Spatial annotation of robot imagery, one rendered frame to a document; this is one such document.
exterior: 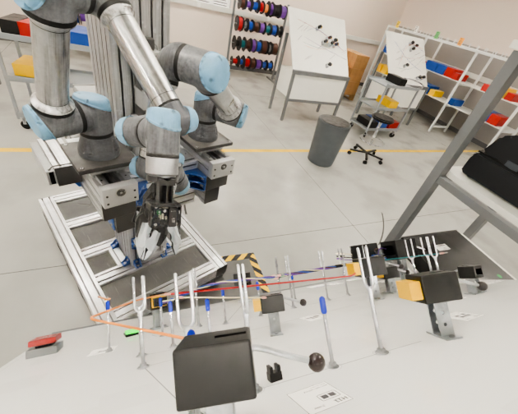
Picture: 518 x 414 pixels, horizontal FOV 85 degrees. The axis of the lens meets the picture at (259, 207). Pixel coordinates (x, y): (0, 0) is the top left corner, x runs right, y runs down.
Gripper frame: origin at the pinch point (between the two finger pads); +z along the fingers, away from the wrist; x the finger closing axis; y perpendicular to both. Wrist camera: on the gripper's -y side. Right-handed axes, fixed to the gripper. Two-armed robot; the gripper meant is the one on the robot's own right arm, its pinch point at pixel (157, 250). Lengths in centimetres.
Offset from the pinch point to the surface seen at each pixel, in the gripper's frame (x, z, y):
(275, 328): 14.1, 4.6, 34.2
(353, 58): 539, -265, -441
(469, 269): 59, -6, 47
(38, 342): -25.1, 17.1, 3.1
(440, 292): 26, -11, 55
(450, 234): 126, 0, 14
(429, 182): 89, -23, 19
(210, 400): -9, -11, 57
